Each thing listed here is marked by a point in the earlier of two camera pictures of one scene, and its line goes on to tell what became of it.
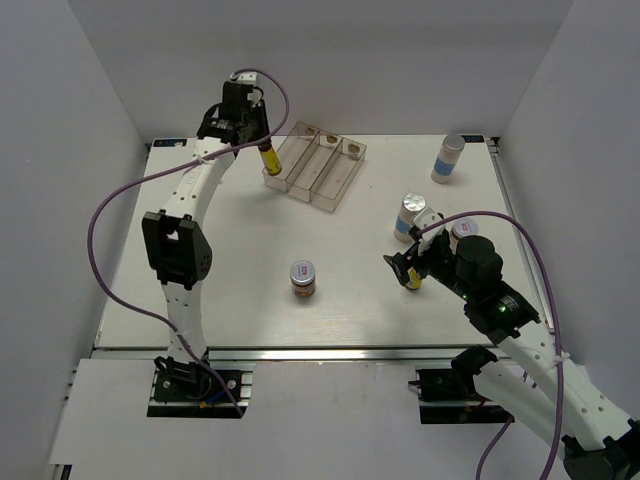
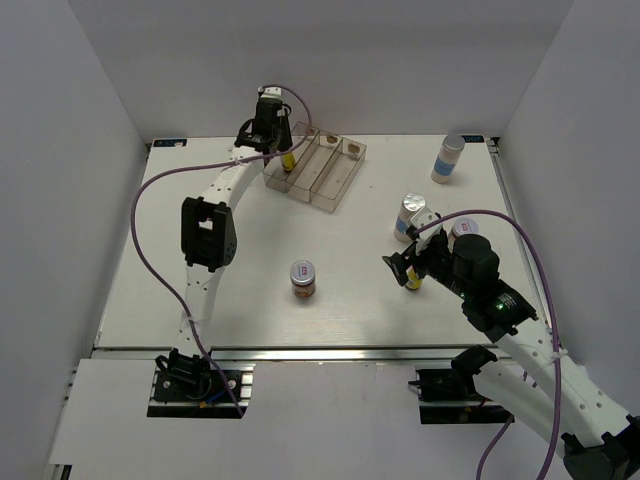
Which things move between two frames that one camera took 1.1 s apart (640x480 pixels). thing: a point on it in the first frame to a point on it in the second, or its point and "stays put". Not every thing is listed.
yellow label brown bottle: (270, 158) to (288, 161)
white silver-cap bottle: (446, 161) stays put
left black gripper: (260, 111) to (286, 141)
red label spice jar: (302, 276) stays put
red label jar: (465, 227) stays put
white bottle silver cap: (411, 203) stays put
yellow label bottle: (414, 281) stays put
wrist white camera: (245, 77) to (271, 92)
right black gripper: (401, 263) stays put
